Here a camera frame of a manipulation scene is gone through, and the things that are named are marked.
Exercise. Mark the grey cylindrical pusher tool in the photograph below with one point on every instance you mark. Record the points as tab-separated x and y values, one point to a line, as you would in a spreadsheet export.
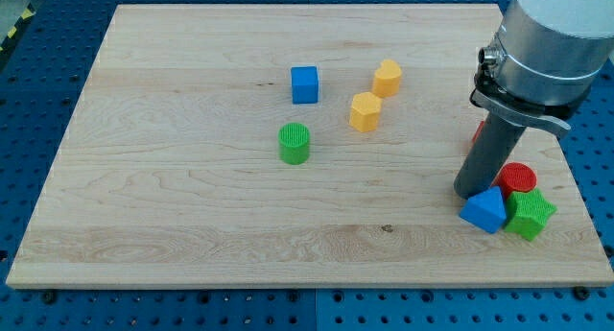
487	156

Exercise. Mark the red star block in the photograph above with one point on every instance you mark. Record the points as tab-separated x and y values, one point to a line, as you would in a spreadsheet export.
477	132

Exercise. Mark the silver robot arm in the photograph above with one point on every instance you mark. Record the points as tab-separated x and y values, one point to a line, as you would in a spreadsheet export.
534	73

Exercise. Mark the green star block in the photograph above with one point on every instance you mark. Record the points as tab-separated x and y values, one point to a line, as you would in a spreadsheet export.
528	213

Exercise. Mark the red cylinder block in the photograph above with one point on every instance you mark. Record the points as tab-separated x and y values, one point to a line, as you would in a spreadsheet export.
515	177

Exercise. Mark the blue triangle block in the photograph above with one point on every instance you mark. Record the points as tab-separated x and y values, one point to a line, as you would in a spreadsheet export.
486	210

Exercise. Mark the yellow heart block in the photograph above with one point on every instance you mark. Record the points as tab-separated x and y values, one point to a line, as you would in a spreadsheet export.
387	78

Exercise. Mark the yellow hexagon block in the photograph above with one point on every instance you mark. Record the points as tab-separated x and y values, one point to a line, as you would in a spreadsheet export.
365	111

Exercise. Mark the wooden board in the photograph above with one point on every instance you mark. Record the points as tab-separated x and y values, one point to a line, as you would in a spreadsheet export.
169	176

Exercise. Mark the blue cube block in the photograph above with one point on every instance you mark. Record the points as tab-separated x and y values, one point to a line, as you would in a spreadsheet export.
304	84

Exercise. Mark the green cylinder block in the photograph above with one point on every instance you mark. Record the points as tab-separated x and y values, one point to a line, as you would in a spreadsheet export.
294	143

